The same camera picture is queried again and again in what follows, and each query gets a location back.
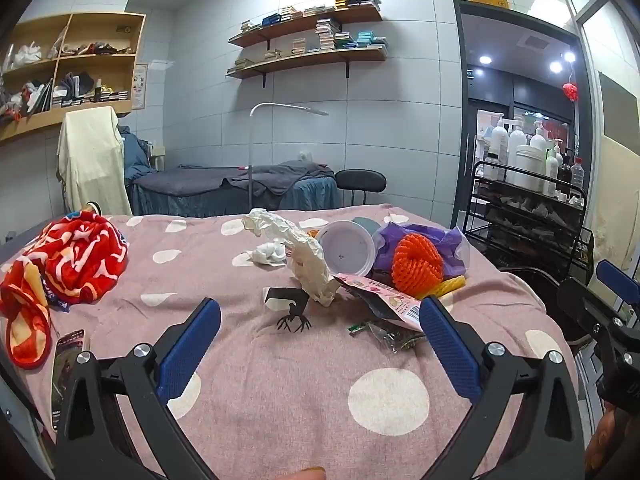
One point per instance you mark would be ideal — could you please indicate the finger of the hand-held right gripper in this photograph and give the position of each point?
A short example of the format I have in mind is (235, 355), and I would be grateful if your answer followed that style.
(617, 277)
(575, 297)

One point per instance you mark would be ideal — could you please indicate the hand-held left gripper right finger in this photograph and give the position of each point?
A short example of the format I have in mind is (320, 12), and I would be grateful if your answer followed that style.
(447, 355)

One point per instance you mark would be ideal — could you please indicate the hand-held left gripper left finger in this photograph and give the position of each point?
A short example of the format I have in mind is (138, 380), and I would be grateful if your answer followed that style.
(187, 355)

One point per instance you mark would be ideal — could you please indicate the brown trash bin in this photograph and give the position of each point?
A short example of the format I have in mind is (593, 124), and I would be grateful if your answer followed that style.
(540, 300)

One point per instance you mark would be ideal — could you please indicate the yellow foam net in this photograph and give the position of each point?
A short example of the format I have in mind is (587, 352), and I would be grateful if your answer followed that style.
(447, 286)

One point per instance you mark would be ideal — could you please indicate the pink snack packet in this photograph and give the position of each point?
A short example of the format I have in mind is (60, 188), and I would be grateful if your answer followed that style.
(385, 295)

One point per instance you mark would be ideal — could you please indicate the orange foam net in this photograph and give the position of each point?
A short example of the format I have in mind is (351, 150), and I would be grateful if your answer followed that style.
(415, 265)

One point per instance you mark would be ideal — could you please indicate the purple plastic bag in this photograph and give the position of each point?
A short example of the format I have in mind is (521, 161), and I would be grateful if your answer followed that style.
(395, 240)

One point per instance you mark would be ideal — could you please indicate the purple paper bowl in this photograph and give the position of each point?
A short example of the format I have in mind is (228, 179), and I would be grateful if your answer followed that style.
(345, 247)

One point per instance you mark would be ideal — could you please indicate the white plastic bag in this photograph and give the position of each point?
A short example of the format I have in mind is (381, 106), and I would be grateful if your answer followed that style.
(27, 54)
(307, 255)

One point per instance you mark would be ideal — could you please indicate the person's right hand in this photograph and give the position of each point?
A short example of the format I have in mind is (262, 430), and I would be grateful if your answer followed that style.
(607, 440)

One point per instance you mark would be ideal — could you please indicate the person's left hand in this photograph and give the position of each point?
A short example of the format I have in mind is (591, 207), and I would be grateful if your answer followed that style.
(307, 475)

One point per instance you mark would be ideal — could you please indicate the clear plastic wrapper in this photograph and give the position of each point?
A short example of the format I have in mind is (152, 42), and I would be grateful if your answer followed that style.
(395, 337)

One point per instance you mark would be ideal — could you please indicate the pink polka dot blanket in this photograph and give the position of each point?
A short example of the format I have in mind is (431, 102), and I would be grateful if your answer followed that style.
(250, 360)

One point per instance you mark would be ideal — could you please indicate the black metal cart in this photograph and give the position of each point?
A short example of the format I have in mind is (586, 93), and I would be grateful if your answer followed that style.
(520, 220)

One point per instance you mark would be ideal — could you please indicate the clear bottle with red cap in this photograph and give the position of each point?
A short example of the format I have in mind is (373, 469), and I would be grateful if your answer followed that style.
(577, 175)

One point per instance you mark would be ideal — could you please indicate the brown bottle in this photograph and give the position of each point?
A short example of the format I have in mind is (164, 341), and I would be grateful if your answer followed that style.
(564, 170)

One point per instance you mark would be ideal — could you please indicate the dark snack packet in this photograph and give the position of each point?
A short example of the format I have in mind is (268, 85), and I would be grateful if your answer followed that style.
(67, 360)

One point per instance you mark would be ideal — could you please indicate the crumpled white tissue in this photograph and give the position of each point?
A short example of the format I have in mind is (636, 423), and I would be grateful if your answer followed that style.
(267, 254)

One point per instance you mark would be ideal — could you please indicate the large white jar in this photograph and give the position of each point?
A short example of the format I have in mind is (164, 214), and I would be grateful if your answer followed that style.
(527, 165)

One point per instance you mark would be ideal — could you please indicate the red printed blanket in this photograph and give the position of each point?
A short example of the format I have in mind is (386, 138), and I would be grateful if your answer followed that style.
(75, 260)

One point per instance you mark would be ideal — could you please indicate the massage bed with blue skirt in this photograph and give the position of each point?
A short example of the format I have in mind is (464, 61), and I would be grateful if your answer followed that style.
(200, 202)

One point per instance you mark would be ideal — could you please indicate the cluster of white pump bottles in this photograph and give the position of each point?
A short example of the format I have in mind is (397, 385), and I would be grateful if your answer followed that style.
(502, 135)

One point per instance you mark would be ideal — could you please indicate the grey blanket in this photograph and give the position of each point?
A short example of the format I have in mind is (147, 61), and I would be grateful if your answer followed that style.
(225, 177)

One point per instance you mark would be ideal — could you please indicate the red hanging ornament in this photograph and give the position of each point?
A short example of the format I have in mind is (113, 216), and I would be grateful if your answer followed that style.
(570, 92)

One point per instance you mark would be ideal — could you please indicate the black stool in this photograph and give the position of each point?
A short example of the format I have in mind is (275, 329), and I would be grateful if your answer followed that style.
(360, 179)

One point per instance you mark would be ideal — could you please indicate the white floor lamp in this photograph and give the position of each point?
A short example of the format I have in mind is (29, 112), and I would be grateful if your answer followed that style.
(251, 160)

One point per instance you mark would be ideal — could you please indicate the dark blue jacket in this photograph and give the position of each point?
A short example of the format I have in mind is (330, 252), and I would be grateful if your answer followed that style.
(134, 155)

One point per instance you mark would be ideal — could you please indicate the cream towel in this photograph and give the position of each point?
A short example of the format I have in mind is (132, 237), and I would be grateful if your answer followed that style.
(92, 160)

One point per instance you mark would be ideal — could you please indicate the pile of folded clothes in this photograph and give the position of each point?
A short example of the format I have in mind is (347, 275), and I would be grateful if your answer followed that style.
(80, 87)

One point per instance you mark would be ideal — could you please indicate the yellow sign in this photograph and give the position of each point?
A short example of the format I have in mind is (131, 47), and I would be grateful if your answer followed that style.
(488, 0)

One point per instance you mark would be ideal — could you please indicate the wooden cubby shelf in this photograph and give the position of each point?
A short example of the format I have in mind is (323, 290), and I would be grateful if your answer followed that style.
(100, 60)

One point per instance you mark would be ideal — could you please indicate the black door frame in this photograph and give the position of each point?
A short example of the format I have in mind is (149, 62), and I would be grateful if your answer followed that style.
(457, 110)

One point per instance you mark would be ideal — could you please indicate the small wall poster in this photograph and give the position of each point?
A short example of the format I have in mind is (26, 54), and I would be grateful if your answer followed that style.
(140, 85)

